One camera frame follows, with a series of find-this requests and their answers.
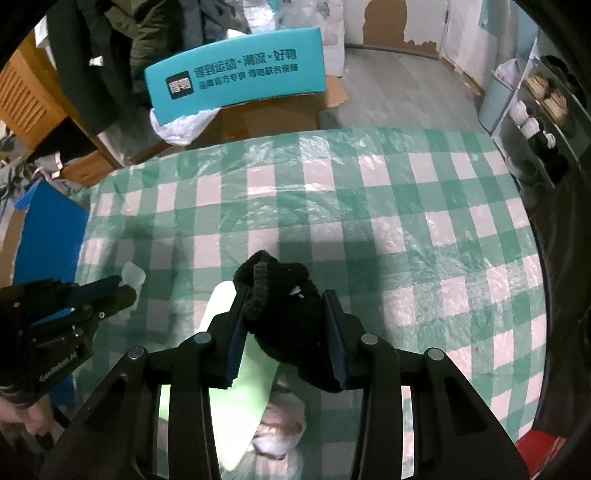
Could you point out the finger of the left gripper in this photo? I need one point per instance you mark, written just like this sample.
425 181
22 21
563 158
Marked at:
99 283
98 303

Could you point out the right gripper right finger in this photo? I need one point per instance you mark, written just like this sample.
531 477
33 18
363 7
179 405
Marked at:
455 434

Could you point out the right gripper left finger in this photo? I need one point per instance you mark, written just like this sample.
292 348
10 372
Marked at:
113 435

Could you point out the white blue striped sock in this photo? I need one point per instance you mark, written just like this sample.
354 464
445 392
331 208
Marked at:
133 277

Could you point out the black knitted sock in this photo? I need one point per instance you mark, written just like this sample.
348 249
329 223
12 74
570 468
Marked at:
283 310

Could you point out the left hand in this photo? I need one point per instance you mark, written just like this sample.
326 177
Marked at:
38 419

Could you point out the blue cardboard box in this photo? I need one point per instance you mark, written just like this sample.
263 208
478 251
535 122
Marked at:
45 243

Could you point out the red packet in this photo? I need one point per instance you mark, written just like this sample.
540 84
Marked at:
538 449

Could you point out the light green packet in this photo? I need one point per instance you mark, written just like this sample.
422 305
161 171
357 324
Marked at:
235 412

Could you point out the grey clothes pile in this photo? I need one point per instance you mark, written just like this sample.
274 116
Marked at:
18 174

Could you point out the white baby sock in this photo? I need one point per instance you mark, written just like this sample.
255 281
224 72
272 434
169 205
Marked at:
282 426

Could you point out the white plastic bag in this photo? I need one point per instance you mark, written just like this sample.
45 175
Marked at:
185 129

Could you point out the wooden cabinet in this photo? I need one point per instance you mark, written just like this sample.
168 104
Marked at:
35 108

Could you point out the green white checkered tablecloth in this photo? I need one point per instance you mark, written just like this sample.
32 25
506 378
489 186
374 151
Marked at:
422 234

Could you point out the dark hanging jacket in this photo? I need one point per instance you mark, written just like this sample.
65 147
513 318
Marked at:
102 48

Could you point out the brown cardboard box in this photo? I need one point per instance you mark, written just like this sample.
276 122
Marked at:
274 116

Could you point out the shoe rack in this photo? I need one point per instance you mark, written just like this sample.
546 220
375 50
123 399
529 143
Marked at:
538 115

